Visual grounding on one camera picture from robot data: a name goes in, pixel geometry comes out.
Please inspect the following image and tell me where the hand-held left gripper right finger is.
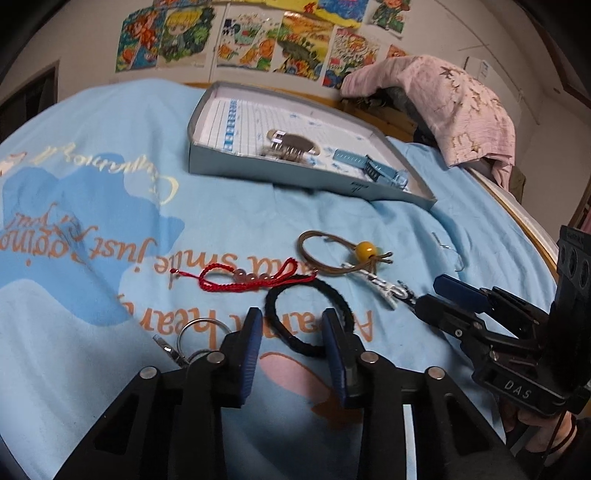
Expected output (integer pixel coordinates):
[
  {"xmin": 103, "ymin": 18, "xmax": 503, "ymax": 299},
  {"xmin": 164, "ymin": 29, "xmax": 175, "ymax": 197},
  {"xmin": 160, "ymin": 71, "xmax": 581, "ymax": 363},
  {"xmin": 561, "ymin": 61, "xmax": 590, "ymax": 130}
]
[{"xmin": 321, "ymin": 308, "xmax": 532, "ymax": 480}]

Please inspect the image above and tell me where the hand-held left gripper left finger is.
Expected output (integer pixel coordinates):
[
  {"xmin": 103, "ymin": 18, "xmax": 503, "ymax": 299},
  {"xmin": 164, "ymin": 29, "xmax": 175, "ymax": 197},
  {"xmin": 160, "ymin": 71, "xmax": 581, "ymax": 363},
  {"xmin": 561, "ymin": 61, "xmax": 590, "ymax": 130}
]
[{"xmin": 53, "ymin": 307, "xmax": 264, "ymax": 480}]

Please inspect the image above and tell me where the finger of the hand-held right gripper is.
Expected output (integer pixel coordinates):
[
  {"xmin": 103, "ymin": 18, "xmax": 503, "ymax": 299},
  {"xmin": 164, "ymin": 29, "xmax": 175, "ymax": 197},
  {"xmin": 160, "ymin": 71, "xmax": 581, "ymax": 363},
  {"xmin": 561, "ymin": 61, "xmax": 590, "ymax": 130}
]
[
  {"xmin": 434, "ymin": 274, "xmax": 550, "ymax": 333},
  {"xmin": 416, "ymin": 294, "xmax": 541, "ymax": 365}
]

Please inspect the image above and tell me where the black white keychain strap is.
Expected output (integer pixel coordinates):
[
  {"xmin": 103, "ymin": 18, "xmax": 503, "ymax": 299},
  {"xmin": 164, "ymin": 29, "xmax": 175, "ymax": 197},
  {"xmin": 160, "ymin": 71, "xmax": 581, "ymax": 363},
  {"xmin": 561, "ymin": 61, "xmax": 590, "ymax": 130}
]
[{"xmin": 342, "ymin": 261, "xmax": 419, "ymax": 309}]

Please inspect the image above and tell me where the black hair tie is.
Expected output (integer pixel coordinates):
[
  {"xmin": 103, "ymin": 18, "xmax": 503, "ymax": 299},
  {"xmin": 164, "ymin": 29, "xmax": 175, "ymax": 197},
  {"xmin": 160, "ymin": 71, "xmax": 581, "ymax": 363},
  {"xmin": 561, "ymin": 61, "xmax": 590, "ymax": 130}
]
[{"xmin": 264, "ymin": 276, "xmax": 352, "ymax": 358}]

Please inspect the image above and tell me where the red braided bracelet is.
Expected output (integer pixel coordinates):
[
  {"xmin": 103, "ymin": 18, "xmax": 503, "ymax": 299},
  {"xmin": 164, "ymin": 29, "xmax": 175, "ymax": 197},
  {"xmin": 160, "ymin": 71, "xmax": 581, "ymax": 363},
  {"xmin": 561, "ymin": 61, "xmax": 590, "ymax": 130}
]
[{"xmin": 170, "ymin": 258, "xmax": 319, "ymax": 294}]

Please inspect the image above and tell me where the metal key ring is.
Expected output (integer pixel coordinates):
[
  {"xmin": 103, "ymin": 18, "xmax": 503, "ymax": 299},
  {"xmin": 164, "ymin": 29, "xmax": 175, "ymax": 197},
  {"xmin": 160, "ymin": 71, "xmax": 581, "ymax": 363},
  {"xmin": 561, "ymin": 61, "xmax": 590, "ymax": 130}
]
[{"xmin": 152, "ymin": 318, "xmax": 232, "ymax": 367}]

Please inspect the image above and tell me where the brown cord yellow bead bracelet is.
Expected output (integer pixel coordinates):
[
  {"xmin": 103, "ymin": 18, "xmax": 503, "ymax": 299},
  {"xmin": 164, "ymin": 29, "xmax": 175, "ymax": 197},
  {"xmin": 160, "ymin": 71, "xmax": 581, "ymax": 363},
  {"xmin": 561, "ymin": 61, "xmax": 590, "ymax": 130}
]
[{"xmin": 297, "ymin": 230, "xmax": 394, "ymax": 273}]

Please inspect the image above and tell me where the grey cardboard tray box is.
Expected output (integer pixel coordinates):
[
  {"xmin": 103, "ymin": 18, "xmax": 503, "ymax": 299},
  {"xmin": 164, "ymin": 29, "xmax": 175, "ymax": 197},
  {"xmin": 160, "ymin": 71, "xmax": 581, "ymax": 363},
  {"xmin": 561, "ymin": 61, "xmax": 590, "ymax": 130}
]
[{"xmin": 187, "ymin": 80, "xmax": 437, "ymax": 212}]

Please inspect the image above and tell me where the person's right hand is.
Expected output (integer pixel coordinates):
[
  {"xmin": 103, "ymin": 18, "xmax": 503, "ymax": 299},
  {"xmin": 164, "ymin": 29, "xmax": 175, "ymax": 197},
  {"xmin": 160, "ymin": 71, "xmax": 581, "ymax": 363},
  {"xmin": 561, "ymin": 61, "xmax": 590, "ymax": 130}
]
[{"xmin": 501, "ymin": 401, "xmax": 578, "ymax": 459}]

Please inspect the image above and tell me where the light blue watch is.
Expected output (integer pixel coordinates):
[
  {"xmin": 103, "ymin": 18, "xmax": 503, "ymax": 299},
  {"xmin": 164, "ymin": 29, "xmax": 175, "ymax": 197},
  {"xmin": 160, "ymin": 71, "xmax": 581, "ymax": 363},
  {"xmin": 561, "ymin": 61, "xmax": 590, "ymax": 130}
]
[{"xmin": 332, "ymin": 148, "xmax": 411, "ymax": 190}]

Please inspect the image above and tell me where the pink patterned garment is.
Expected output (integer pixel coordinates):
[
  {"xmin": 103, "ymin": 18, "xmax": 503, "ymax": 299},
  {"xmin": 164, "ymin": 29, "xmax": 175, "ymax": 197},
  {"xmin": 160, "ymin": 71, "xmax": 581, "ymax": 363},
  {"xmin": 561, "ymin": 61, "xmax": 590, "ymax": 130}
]
[{"xmin": 341, "ymin": 54, "xmax": 517, "ymax": 185}]

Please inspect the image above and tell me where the brown metal hair comb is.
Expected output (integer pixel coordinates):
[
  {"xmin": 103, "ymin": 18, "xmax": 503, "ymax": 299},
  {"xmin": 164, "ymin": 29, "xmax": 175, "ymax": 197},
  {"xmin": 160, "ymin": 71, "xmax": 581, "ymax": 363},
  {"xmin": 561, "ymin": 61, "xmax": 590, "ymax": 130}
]
[{"xmin": 259, "ymin": 129, "xmax": 321, "ymax": 163}]

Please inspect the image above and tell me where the white paper note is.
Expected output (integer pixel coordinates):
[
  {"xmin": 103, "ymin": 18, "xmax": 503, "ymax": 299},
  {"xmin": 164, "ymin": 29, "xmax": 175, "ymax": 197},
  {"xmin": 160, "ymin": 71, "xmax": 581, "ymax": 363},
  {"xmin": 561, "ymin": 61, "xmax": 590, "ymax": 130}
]
[{"xmin": 465, "ymin": 56, "xmax": 491, "ymax": 80}]

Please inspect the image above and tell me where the light blue printed blanket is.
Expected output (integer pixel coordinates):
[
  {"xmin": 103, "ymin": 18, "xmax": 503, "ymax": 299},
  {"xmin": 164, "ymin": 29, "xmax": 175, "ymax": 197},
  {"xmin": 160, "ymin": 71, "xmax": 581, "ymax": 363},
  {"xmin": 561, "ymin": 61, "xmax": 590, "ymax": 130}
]
[{"xmin": 0, "ymin": 80, "xmax": 561, "ymax": 480}]

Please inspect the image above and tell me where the red white patterned wall poster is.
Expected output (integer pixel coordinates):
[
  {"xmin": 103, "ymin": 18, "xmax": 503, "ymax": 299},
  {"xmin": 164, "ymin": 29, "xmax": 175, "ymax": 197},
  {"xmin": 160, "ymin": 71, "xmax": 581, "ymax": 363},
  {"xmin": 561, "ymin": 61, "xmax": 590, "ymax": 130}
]
[{"xmin": 323, "ymin": 27, "xmax": 384, "ymax": 90}]

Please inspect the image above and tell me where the red green figure wall poster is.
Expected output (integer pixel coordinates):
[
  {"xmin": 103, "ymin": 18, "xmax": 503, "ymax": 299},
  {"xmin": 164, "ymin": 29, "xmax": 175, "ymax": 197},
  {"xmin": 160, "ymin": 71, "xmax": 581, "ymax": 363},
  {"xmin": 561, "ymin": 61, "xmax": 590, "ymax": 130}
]
[{"xmin": 369, "ymin": 0, "xmax": 413, "ymax": 37}]

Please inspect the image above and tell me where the orange landscape wall poster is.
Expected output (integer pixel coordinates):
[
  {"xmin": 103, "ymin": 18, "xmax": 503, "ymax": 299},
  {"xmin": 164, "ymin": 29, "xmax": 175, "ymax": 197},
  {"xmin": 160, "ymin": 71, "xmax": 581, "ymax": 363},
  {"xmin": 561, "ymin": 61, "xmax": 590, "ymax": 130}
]
[{"xmin": 273, "ymin": 14, "xmax": 335, "ymax": 83}]

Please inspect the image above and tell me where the blue yellow wall poster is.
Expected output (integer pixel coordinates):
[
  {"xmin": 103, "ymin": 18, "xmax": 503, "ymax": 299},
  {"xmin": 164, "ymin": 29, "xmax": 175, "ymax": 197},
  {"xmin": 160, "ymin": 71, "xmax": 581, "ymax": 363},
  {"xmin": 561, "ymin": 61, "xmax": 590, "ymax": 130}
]
[{"xmin": 210, "ymin": 0, "xmax": 370, "ymax": 29}]

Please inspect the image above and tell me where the orange fish wall poster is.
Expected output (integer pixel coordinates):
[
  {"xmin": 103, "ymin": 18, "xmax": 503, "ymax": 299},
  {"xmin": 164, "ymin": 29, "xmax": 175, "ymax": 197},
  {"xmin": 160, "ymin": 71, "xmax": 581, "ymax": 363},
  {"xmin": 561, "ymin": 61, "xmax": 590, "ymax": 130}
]
[{"xmin": 215, "ymin": 7, "xmax": 283, "ymax": 71}]

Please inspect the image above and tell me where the cartoon characters wall poster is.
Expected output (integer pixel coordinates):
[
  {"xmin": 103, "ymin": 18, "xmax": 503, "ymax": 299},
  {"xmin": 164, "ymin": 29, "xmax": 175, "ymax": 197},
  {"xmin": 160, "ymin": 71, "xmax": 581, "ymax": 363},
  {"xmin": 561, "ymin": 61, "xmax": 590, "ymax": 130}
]
[{"xmin": 115, "ymin": 4, "xmax": 218, "ymax": 73}]

